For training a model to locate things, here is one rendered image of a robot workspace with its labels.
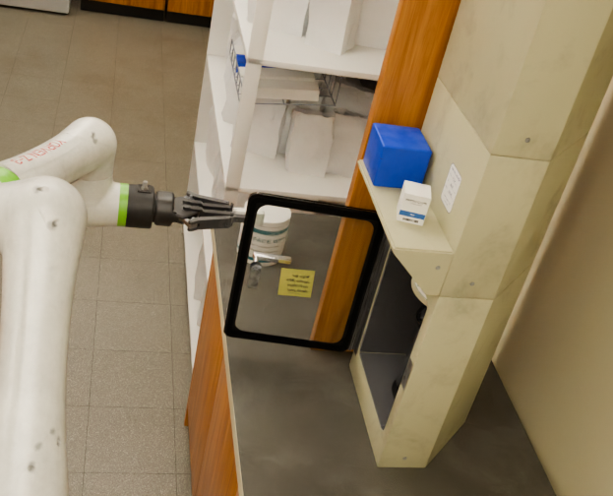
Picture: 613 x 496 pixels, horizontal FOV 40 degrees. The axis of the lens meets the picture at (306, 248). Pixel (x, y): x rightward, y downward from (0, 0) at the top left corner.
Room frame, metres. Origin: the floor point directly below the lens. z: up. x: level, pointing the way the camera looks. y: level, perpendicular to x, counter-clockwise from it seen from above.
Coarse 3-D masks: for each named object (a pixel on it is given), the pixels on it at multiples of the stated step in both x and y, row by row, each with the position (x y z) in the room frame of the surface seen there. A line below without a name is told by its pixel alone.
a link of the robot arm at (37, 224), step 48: (0, 192) 1.04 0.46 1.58; (48, 192) 1.03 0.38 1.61; (0, 240) 0.99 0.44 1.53; (48, 240) 0.98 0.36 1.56; (48, 288) 0.94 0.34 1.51; (0, 336) 0.89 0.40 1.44; (48, 336) 0.89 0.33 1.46; (0, 384) 0.83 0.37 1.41; (48, 384) 0.85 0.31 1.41; (0, 432) 0.78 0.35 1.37; (48, 432) 0.80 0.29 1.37; (0, 480) 0.73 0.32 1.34; (48, 480) 0.75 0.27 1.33
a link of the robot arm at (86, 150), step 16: (80, 128) 1.45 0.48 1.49; (96, 128) 1.47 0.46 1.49; (48, 144) 1.35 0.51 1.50; (64, 144) 1.37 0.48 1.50; (80, 144) 1.40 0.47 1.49; (96, 144) 1.44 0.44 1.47; (112, 144) 1.48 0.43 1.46; (16, 160) 1.23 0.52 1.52; (32, 160) 1.26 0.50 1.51; (48, 160) 1.29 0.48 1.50; (64, 160) 1.33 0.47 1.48; (80, 160) 1.37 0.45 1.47; (96, 160) 1.42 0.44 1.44; (112, 160) 1.48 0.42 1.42; (32, 176) 1.22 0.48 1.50; (64, 176) 1.31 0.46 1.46; (80, 176) 1.38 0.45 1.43; (96, 176) 1.45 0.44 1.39
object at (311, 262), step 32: (256, 192) 1.55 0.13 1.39; (256, 224) 1.54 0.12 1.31; (288, 224) 1.55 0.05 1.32; (320, 224) 1.56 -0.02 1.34; (352, 224) 1.57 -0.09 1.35; (256, 256) 1.54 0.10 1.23; (288, 256) 1.56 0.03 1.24; (320, 256) 1.57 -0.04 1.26; (352, 256) 1.58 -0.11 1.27; (256, 288) 1.55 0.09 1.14; (288, 288) 1.56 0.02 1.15; (320, 288) 1.57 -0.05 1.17; (352, 288) 1.58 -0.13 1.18; (256, 320) 1.55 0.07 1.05; (288, 320) 1.56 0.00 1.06; (320, 320) 1.57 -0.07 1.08
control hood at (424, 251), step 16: (368, 176) 1.50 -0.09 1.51; (384, 192) 1.45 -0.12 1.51; (400, 192) 1.47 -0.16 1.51; (384, 208) 1.39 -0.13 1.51; (384, 224) 1.34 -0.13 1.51; (400, 224) 1.35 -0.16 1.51; (416, 224) 1.36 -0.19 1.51; (432, 224) 1.37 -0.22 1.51; (400, 240) 1.29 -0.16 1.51; (416, 240) 1.31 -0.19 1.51; (432, 240) 1.32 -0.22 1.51; (400, 256) 1.27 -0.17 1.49; (416, 256) 1.28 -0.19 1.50; (432, 256) 1.28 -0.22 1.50; (448, 256) 1.29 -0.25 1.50; (416, 272) 1.28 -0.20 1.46; (432, 272) 1.29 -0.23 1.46; (432, 288) 1.29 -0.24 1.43
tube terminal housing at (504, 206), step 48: (432, 96) 1.60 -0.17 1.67; (432, 144) 1.53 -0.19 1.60; (480, 144) 1.34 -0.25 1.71; (576, 144) 1.44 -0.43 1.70; (432, 192) 1.46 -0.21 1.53; (480, 192) 1.30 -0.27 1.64; (528, 192) 1.32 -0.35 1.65; (480, 240) 1.31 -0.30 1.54; (528, 240) 1.40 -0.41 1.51; (480, 288) 1.32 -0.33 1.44; (432, 336) 1.30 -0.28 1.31; (480, 336) 1.34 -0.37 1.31; (432, 384) 1.31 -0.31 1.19; (480, 384) 1.50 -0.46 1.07; (384, 432) 1.32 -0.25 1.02; (432, 432) 1.32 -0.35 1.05
